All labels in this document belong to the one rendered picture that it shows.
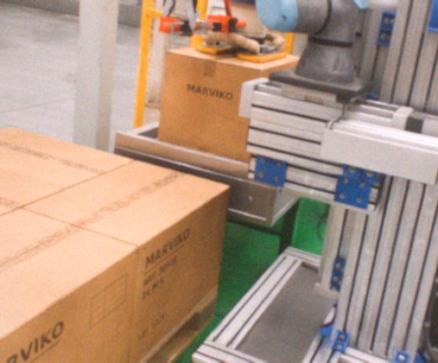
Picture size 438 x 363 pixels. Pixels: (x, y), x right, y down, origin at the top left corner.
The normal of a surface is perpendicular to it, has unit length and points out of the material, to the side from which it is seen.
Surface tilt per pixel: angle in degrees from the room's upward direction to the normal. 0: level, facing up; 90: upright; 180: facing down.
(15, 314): 0
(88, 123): 90
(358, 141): 90
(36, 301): 0
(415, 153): 90
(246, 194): 90
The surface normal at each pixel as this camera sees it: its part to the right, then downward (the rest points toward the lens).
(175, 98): -0.36, 0.21
